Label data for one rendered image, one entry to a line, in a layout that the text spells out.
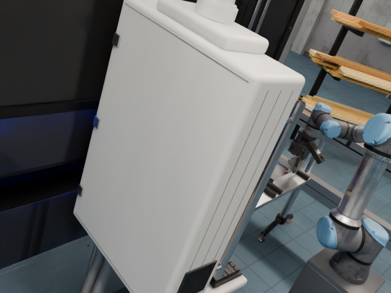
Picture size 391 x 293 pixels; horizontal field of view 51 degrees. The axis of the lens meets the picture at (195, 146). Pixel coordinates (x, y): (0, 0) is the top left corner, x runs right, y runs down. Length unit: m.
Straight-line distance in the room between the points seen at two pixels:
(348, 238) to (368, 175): 0.24
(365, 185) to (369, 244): 0.25
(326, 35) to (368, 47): 1.05
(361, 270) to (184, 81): 1.11
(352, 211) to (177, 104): 0.85
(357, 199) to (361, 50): 8.72
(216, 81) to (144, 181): 0.36
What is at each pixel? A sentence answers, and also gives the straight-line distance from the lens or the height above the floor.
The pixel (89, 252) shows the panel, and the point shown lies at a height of 0.50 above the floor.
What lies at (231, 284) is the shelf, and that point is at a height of 0.80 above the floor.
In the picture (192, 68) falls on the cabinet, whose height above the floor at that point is 1.49.
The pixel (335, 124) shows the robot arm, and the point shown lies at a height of 1.25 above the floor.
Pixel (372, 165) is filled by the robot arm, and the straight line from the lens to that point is 1.52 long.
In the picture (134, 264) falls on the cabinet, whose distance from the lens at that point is 1.20.
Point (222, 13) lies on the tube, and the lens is 0.96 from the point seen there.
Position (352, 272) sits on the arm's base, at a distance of 1.75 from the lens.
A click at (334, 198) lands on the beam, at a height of 0.52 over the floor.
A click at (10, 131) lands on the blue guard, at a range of 1.19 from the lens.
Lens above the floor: 1.74
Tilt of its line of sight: 26 degrees down
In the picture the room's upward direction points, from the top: 21 degrees clockwise
